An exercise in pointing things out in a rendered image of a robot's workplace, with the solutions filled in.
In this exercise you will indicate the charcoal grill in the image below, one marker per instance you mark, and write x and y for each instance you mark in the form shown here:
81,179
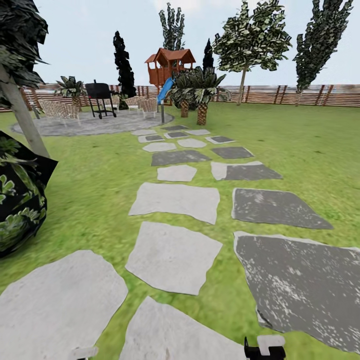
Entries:
98,91

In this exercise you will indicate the bush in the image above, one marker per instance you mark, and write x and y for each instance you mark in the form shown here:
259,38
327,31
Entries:
178,101
181,82
205,88
122,97
71,89
23,205

